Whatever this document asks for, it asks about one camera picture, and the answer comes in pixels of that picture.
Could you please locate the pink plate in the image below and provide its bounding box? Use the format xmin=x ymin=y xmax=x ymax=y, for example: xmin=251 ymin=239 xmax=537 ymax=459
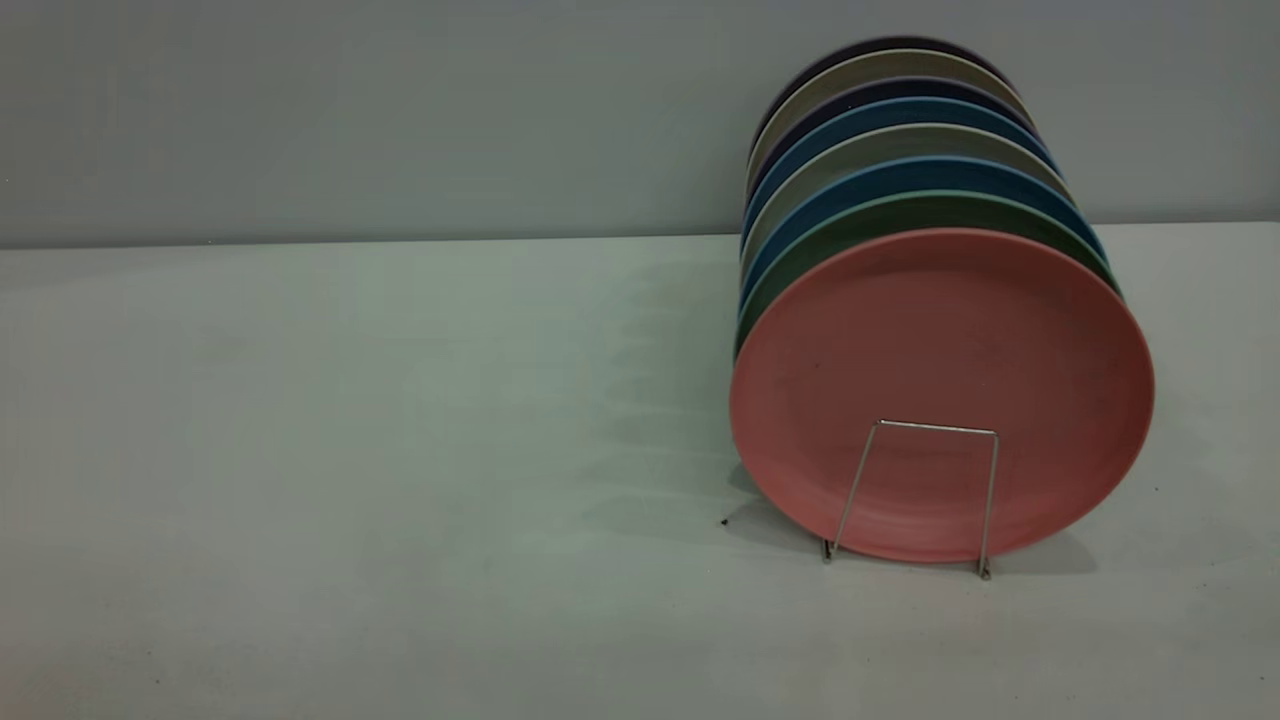
xmin=729 ymin=228 xmax=1156 ymax=564

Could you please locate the green plate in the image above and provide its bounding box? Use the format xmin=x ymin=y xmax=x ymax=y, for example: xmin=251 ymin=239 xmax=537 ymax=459
xmin=735 ymin=192 xmax=1123 ymax=356

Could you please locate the dark blue plate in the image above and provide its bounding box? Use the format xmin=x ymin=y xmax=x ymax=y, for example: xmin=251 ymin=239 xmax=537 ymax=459
xmin=740 ymin=157 xmax=1109 ymax=311

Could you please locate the beige plate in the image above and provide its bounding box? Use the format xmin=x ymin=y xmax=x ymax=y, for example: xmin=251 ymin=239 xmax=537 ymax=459
xmin=747 ymin=50 xmax=1031 ymax=191
xmin=740 ymin=125 xmax=1076 ymax=281

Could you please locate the navy purple plate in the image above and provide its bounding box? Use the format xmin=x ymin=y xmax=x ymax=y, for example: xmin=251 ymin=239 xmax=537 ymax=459
xmin=748 ymin=78 xmax=1036 ymax=201

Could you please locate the dark purple plate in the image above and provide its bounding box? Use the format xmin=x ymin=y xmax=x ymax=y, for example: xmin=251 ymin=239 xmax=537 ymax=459
xmin=752 ymin=38 xmax=1011 ymax=151

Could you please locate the metal wire plate rack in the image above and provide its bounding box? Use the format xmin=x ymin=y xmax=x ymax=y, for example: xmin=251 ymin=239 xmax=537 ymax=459
xmin=822 ymin=420 xmax=1001 ymax=581

